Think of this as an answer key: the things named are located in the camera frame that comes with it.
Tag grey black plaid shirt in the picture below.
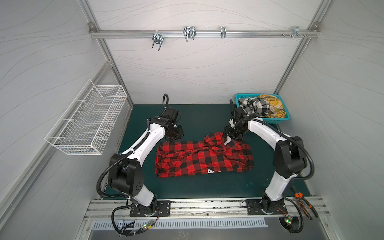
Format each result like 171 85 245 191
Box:
238 97 271 118

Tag white slotted cable duct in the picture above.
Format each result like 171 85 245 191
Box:
92 217 268 231

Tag teal plastic basket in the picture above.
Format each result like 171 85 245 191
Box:
235 94 291 125

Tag metal u-bolt clamp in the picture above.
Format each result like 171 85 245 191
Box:
152 33 164 51
183 26 197 42

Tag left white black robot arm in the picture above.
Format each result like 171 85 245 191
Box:
96 94 184 215

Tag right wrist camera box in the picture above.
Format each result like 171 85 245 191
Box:
233 107 248 122

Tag orange handled pliers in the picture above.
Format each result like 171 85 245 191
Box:
291 186 319 220

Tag red black plaid shirt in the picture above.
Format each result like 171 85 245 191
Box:
155 133 254 178

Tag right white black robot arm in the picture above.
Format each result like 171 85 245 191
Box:
224 101 315 234

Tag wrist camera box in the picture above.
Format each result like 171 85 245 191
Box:
233 107 248 122
162 107 179 122

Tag white wire basket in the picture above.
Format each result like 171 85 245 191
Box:
45 80 127 156

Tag metal hook bracket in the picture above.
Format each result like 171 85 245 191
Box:
282 27 309 39

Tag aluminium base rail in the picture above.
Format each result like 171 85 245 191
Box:
84 197 331 220

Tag horizontal aluminium rail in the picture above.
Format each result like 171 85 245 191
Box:
90 29 321 39

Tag yellow plaid shirt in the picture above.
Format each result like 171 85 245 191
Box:
258 95 287 119

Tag small metal bracket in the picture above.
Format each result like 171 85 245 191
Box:
221 27 227 39

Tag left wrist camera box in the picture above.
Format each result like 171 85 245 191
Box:
162 107 179 122

